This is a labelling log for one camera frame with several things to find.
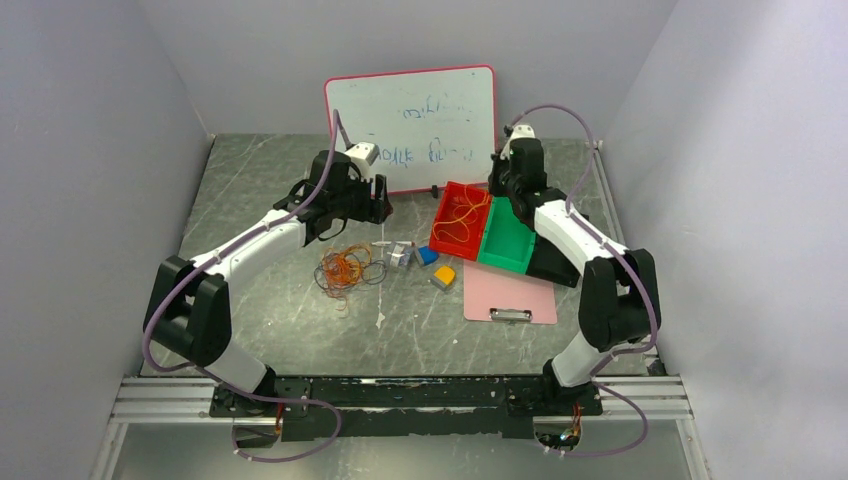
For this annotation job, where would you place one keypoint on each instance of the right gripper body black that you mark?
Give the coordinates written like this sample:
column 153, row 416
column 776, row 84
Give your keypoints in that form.
column 501, row 183

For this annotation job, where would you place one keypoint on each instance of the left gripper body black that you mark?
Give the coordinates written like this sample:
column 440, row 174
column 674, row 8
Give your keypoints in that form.
column 355, row 201

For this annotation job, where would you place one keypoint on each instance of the green plastic bin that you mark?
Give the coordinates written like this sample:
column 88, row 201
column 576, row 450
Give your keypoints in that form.
column 507, row 243

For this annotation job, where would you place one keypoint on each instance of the red plastic bin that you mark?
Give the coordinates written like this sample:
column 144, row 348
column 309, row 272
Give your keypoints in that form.
column 460, row 220

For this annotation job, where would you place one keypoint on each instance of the black plastic bin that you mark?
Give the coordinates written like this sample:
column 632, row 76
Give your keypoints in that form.
column 548, row 263

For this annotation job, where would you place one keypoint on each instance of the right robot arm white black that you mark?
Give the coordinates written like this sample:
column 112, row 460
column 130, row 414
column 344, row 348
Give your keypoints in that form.
column 619, row 301

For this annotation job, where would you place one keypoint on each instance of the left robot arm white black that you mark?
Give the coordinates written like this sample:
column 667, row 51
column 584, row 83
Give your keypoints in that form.
column 189, row 311

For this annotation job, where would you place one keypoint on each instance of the clear tape roll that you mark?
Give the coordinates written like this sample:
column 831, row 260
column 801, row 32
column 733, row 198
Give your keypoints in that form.
column 400, row 255

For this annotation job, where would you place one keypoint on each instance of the blue eraser block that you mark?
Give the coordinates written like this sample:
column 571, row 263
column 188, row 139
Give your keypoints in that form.
column 425, row 256

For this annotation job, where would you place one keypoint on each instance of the yellow eraser block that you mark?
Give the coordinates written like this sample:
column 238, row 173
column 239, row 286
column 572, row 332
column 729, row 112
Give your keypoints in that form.
column 443, row 277

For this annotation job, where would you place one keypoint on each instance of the pink clipboard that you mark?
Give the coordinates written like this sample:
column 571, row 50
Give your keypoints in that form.
column 494, row 294

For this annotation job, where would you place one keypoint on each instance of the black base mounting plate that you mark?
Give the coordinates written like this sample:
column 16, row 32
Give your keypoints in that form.
column 355, row 406

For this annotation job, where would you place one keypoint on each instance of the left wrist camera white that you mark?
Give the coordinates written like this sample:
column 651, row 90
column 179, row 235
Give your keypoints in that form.
column 363, row 155

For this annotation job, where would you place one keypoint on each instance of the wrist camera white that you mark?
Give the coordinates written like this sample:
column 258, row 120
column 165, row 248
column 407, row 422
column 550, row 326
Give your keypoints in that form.
column 363, row 155
column 519, row 131

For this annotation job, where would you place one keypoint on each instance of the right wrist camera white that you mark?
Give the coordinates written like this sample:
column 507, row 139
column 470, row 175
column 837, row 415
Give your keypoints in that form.
column 519, row 131

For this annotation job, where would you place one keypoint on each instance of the whiteboard with pink frame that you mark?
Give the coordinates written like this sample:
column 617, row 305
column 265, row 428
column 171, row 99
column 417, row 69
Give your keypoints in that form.
column 432, row 126

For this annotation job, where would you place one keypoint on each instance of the aluminium rail frame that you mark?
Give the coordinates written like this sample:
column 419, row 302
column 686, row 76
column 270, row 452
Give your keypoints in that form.
column 187, row 400

